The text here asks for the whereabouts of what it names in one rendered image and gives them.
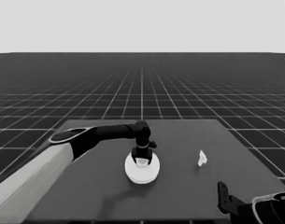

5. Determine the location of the large thick white disc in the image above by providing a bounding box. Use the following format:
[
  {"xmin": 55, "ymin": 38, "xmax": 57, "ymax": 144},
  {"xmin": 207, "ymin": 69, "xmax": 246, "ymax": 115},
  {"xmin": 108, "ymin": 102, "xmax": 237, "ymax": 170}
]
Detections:
[{"xmin": 124, "ymin": 151, "xmax": 161, "ymax": 185}]

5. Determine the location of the small white T-shaped piece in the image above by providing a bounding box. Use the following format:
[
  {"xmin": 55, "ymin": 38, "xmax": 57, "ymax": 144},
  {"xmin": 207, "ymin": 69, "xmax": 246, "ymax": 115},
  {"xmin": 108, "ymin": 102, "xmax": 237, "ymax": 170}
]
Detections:
[{"xmin": 197, "ymin": 149, "xmax": 208, "ymax": 167}]

